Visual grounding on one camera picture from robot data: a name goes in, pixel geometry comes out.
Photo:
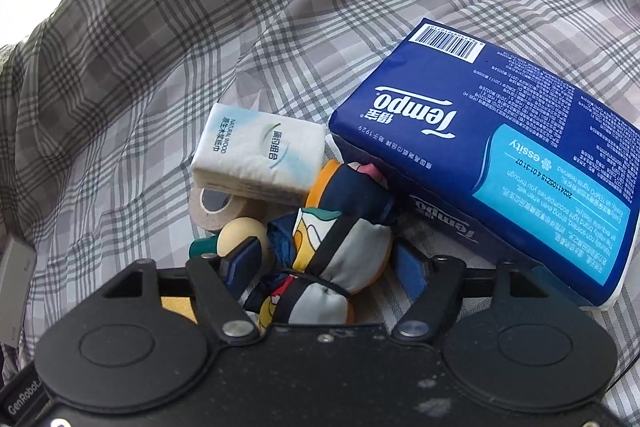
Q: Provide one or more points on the blue tissue pack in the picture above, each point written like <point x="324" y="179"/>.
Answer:
<point x="490" y="147"/>

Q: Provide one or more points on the beige round ball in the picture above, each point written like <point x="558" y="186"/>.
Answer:
<point x="245" y="231"/>

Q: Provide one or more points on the white tissue pack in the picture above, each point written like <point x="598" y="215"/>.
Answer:
<point x="255" y="152"/>

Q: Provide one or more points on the grey plaid blanket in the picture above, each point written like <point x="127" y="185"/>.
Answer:
<point x="200" y="32"/>

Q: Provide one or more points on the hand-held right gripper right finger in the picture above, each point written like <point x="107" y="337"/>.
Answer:
<point x="412" y="273"/>

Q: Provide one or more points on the patterned fabric bag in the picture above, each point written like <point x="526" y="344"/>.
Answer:
<point x="345" y="232"/>

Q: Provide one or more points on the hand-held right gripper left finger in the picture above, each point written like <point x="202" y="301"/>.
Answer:
<point x="245" y="263"/>

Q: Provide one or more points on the white long box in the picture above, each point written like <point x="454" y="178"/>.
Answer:
<point x="14" y="292"/>

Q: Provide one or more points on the grey tape roll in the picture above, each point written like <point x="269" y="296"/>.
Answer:
<point x="230" y="212"/>

